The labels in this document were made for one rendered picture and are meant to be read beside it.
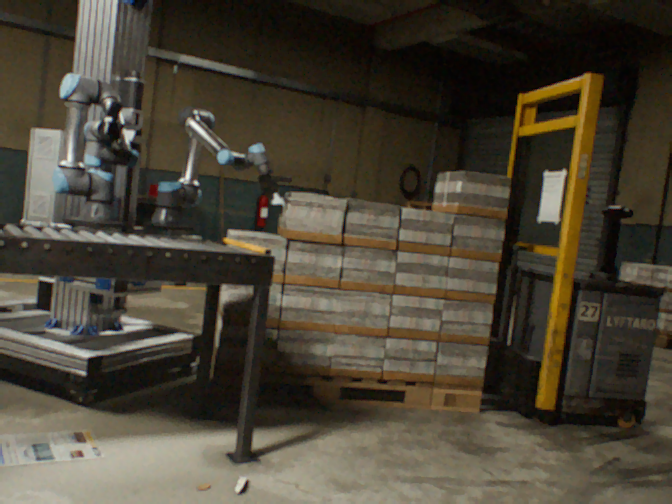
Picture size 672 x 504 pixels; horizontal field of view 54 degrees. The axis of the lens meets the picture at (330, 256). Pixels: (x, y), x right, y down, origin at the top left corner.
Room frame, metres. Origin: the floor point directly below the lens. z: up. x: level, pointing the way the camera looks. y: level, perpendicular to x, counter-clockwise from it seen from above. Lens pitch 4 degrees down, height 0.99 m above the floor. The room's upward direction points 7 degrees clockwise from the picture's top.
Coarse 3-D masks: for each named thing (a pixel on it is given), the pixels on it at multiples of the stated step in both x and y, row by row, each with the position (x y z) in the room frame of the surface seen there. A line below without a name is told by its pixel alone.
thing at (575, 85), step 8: (576, 80) 3.53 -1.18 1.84; (544, 88) 3.85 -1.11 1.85; (552, 88) 3.76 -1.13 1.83; (560, 88) 3.68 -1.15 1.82; (568, 88) 3.60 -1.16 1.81; (576, 88) 3.53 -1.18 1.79; (528, 96) 4.03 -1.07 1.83; (536, 96) 3.93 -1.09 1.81; (544, 96) 3.84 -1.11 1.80; (552, 96) 3.77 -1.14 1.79; (560, 96) 3.74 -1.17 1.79; (528, 104) 4.08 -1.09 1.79
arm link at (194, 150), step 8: (200, 112) 3.56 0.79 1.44; (208, 112) 3.64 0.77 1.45; (200, 120) 3.55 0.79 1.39; (208, 120) 3.61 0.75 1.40; (208, 128) 3.62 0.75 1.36; (192, 136) 3.59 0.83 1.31; (192, 144) 3.59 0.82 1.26; (200, 144) 3.61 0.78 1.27; (192, 152) 3.60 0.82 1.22; (200, 152) 3.62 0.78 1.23; (192, 160) 3.60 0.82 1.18; (200, 160) 3.63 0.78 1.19; (184, 168) 3.61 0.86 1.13; (192, 168) 3.60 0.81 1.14; (184, 176) 3.61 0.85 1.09; (192, 176) 3.61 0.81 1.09; (184, 184) 3.59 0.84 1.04; (192, 184) 3.60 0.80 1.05; (192, 192) 3.61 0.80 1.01; (200, 192) 3.67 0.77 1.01; (192, 200) 3.62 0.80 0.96
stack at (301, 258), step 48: (240, 240) 3.23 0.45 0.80; (288, 240) 3.35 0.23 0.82; (240, 288) 3.23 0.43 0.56; (288, 288) 3.28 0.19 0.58; (336, 288) 3.42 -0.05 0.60; (432, 288) 3.45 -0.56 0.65; (240, 336) 3.25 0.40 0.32; (288, 336) 3.29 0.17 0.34; (336, 336) 3.35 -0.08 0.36; (384, 336) 3.45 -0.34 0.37; (240, 384) 3.25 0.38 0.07; (288, 384) 3.54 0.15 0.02; (336, 384) 3.35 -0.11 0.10; (384, 384) 3.42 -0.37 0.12
